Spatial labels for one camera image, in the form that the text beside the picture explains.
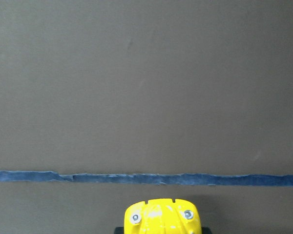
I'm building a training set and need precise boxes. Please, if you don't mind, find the yellow beetle toy car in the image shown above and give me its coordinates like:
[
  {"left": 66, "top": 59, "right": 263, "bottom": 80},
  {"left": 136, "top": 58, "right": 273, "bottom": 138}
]
[{"left": 124, "top": 198, "right": 203, "bottom": 234}]

